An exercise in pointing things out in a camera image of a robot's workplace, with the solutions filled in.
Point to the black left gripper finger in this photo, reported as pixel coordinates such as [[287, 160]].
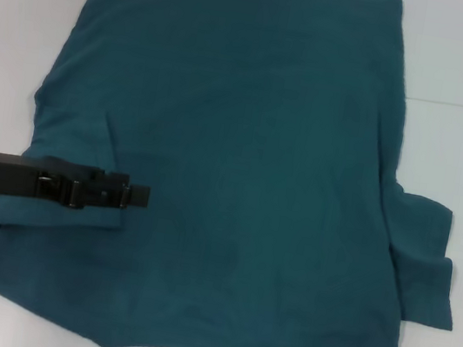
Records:
[[139, 196]]

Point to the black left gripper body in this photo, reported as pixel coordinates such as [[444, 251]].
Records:
[[2, 174]]

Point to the teal blue t-shirt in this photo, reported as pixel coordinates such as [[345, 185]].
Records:
[[254, 142]]

